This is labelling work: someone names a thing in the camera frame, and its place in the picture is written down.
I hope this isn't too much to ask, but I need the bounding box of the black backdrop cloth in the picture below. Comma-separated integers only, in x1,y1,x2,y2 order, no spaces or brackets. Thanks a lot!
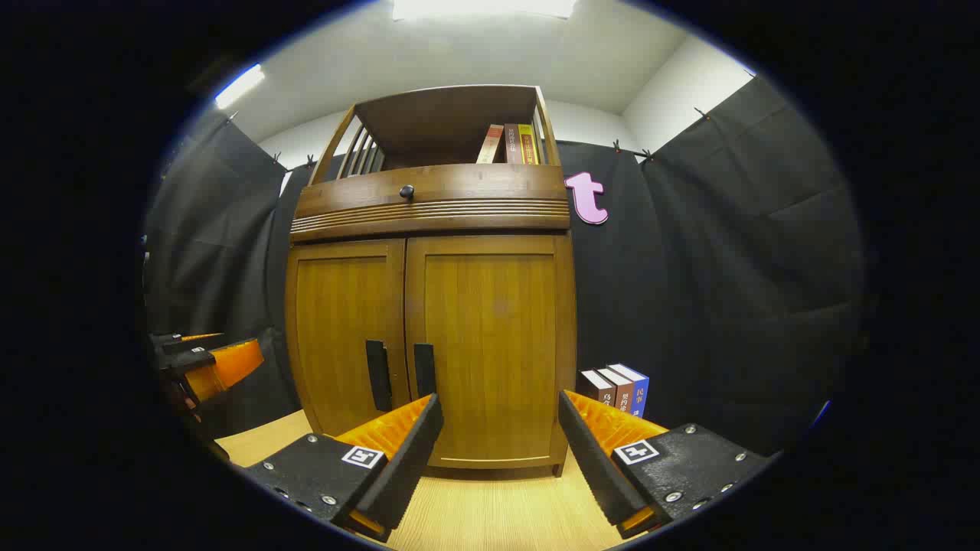
144,75,866,456

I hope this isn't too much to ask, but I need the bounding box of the wooden cabinet drawer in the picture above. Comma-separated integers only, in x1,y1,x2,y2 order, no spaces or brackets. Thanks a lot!
289,163,571,244

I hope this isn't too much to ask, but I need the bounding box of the dark brown book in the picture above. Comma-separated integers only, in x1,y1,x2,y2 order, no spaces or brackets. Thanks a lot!
580,370,617,406

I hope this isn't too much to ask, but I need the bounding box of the blue book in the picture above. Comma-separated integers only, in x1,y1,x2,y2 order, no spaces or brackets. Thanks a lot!
609,363,650,419

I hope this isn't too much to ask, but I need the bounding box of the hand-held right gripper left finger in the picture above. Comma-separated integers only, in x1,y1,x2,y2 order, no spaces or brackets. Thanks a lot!
243,393,445,543

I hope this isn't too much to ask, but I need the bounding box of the wooden double-door shoe cabinet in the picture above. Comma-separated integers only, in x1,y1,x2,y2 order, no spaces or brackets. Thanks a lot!
285,84,578,479

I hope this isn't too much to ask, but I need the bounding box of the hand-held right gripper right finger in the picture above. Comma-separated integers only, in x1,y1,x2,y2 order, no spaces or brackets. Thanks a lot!
557,389,770,540

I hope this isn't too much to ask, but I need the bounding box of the beige red book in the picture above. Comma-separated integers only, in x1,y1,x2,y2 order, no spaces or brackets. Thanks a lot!
476,125,504,165

